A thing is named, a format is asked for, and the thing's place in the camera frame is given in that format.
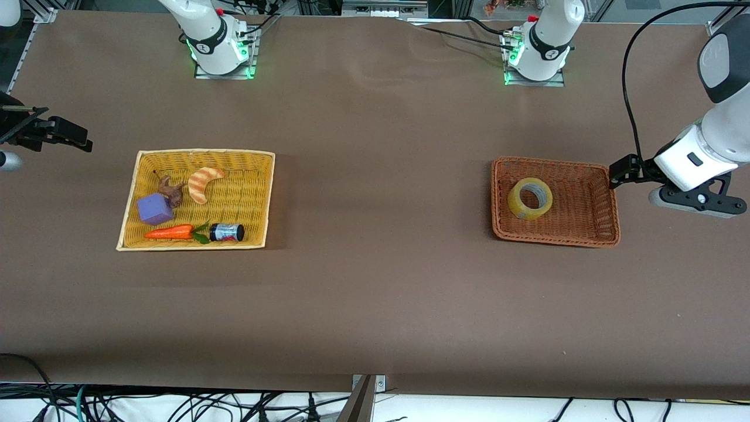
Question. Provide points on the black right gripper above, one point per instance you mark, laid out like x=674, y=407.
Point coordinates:
x=17, y=128

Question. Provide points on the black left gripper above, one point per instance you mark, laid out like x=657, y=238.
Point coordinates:
x=643, y=171

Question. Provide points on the yellow clear tape roll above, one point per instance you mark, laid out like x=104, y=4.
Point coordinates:
x=514, y=203

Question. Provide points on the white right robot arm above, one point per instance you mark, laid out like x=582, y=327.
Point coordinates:
x=217, y=41

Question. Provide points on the brown wicker basket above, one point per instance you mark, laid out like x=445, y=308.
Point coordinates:
x=586, y=205

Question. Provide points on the purple cube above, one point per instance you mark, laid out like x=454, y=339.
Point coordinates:
x=155, y=210

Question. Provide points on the brown toy animal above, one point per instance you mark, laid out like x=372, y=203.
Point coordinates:
x=173, y=190

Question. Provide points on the orange toy carrot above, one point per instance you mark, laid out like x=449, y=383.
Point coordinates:
x=170, y=232

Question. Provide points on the striped croissant toy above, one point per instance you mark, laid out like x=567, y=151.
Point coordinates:
x=202, y=181

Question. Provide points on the small black jar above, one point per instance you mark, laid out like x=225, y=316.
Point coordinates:
x=227, y=232

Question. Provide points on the yellow wicker basket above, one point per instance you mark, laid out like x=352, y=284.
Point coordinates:
x=258, y=199

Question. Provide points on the grey metal equipment box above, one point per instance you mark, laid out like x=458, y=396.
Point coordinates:
x=384, y=7

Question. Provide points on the dark metal profile bar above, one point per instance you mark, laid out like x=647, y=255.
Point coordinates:
x=358, y=404

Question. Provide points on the aluminium side rail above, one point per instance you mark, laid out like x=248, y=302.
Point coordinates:
x=23, y=58

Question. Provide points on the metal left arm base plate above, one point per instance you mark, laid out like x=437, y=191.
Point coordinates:
x=554, y=83

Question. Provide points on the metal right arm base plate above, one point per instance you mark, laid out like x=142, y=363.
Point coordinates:
x=253, y=58

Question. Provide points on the silver table edge bracket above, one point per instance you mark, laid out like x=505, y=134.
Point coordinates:
x=381, y=382

